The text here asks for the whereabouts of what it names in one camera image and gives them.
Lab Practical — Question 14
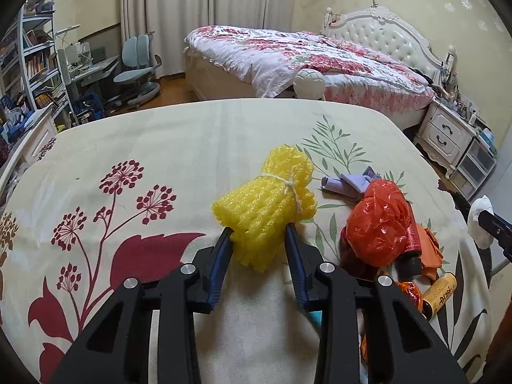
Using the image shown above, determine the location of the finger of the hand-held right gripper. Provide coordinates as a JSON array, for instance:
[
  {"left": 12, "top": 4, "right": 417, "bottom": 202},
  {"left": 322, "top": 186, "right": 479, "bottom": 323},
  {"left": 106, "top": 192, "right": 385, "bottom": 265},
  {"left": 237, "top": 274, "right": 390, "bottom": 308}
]
[{"left": 478, "top": 209, "right": 512, "bottom": 262}]

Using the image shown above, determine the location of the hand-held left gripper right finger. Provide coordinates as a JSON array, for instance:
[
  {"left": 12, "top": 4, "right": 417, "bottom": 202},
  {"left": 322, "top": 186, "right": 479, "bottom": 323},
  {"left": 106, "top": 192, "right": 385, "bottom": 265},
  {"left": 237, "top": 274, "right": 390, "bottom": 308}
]
[{"left": 285, "top": 224, "right": 468, "bottom": 384}]

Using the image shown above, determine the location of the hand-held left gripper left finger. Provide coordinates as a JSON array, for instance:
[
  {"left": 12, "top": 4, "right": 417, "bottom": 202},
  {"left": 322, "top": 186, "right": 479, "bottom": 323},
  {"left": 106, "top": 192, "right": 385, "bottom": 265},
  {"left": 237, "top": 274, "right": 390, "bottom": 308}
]
[{"left": 50, "top": 227, "right": 233, "bottom": 384}]

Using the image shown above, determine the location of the white tissue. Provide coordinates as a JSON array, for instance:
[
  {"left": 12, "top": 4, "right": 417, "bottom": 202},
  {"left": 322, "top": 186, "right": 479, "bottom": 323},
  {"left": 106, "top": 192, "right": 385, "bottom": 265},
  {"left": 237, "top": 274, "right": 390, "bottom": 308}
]
[{"left": 467, "top": 195, "right": 499, "bottom": 249}]

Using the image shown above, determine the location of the dark red ribbon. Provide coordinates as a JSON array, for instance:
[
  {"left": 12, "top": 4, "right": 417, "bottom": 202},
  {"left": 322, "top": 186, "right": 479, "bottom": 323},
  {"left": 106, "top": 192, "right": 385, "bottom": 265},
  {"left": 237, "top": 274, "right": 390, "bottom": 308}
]
[{"left": 339, "top": 228, "right": 379, "bottom": 283}]

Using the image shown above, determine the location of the yellow foam net bundle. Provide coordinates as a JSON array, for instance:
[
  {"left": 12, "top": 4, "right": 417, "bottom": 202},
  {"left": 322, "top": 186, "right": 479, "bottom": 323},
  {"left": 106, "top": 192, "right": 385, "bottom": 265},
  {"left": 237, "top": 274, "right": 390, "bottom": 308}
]
[{"left": 211, "top": 145, "right": 316, "bottom": 273}]

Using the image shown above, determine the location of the purple cloth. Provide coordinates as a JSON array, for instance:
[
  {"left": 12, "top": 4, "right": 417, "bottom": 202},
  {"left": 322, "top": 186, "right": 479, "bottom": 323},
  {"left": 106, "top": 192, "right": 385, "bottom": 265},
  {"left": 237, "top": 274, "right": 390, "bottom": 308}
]
[{"left": 321, "top": 167, "right": 385, "bottom": 201}]

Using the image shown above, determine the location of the orange paper scrap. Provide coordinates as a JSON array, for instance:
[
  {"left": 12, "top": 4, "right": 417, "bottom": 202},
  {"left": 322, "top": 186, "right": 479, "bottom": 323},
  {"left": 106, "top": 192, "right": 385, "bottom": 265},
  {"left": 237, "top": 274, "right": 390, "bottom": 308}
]
[{"left": 415, "top": 224, "right": 445, "bottom": 278}]

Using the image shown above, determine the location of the plastic drawer unit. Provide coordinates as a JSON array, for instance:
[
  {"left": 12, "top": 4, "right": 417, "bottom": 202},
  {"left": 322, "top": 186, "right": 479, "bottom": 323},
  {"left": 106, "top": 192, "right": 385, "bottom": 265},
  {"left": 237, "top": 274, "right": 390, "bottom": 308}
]
[{"left": 447, "top": 135, "right": 499, "bottom": 203}]

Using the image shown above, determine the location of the yellow cylindrical tube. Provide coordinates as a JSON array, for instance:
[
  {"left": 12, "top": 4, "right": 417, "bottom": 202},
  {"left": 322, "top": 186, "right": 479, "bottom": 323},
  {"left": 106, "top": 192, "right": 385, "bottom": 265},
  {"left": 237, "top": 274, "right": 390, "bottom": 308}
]
[{"left": 421, "top": 271, "right": 458, "bottom": 321}]

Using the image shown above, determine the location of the red and black tube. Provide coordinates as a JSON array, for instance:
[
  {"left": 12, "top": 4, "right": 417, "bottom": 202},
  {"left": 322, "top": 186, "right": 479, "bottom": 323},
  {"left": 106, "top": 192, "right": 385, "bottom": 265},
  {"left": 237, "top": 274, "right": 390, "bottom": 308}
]
[{"left": 396, "top": 203, "right": 421, "bottom": 281}]

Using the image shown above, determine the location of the orange-red plastic bag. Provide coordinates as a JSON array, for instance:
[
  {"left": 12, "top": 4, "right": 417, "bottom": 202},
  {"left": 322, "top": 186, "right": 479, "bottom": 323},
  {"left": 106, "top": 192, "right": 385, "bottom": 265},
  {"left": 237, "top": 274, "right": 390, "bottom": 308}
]
[{"left": 345, "top": 179, "right": 412, "bottom": 268}]

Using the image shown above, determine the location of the orange candy wrapper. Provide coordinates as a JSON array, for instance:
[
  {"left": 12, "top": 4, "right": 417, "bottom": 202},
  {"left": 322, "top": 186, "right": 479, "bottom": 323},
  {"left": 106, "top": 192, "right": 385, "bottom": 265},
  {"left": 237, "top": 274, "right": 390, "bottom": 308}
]
[{"left": 395, "top": 281, "right": 423, "bottom": 311}]

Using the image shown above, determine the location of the white nightstand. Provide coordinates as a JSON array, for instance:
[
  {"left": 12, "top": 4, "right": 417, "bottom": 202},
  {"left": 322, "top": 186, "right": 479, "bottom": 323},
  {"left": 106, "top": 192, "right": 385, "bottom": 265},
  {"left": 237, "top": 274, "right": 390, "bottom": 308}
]
[{"left": 413, "top": 98, "right": 479, "bottom": 169}]

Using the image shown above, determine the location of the floral printed tablecloth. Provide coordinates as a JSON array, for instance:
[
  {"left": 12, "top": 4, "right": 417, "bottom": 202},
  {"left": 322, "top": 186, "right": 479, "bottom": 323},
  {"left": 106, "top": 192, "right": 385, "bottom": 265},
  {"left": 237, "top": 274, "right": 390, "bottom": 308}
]
[{"left": 0, "top": 98, "right": 497, "bottom": 384}]

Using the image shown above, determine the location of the white round pouf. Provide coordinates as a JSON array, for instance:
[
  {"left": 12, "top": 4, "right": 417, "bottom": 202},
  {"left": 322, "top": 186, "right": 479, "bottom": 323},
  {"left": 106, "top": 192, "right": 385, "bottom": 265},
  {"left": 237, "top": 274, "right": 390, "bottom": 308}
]
[{"left": 293, "top": 69, "right": 326, "bottom": 100}]

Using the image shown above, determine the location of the blue plastic crate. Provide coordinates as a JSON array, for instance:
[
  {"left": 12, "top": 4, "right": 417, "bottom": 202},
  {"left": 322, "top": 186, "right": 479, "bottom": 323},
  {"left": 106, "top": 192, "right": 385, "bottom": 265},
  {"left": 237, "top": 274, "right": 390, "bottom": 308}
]
[{"left": 74, "top": 94, "right": 106, "bottom": 123}]

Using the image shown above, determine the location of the pink floral quilt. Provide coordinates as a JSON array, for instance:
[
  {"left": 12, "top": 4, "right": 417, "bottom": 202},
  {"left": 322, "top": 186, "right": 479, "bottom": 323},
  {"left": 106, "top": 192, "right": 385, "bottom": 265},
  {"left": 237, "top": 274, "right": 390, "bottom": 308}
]
[{"left": 184, "top": 25, "right": 436, "bottom": 113}]

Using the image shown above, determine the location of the white dresser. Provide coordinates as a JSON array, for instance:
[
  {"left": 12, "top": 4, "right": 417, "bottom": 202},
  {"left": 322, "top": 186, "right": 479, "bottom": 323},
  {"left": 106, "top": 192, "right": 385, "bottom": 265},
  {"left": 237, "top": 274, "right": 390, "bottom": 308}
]
[{"left": 0, "top": 108, "right": 59, "bottom": 193}]

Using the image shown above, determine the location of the grey study desk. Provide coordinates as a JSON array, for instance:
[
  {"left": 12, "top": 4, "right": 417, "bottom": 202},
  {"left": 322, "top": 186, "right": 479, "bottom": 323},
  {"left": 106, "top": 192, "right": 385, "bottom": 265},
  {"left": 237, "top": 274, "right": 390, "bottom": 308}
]
[{"left": 56, "top": 53, "right": 121, "bottom": 101}]

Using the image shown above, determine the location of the blue-grey desk chair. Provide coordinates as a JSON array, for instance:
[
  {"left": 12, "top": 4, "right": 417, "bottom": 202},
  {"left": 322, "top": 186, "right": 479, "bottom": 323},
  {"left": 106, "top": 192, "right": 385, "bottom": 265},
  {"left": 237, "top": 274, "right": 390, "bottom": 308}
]
[{"left": 113, "top": 34, "right": 163, "bottom": 108}]

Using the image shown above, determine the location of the white tufted bed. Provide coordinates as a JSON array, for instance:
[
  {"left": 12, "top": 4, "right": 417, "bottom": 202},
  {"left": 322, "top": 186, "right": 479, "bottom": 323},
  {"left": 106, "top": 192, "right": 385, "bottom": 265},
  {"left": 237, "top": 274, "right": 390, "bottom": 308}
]
[{"left": 183, "top": 6, "right": 445, "bottom": 131}]

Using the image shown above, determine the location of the beige curtain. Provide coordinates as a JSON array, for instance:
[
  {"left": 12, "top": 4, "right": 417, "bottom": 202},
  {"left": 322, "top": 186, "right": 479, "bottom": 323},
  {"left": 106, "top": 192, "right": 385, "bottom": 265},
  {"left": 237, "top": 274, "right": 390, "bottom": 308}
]
[{"left": 120, "top": 0, "right": 299, "bottom": 81}]

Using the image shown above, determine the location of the white bookshelf with books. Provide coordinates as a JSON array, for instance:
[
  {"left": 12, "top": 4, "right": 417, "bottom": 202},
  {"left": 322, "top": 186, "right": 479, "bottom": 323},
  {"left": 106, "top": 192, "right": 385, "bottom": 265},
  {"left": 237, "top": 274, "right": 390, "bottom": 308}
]
[{"left": 0, "top": 0, "right": 71, "bottom": 129}]

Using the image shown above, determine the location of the white desk lamp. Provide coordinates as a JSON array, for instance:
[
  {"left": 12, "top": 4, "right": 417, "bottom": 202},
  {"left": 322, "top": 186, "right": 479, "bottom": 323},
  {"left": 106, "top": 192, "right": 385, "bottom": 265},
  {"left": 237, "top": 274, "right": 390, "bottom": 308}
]
[{"left": 54, "top": 24, "right": 81, "bottom": 49}]

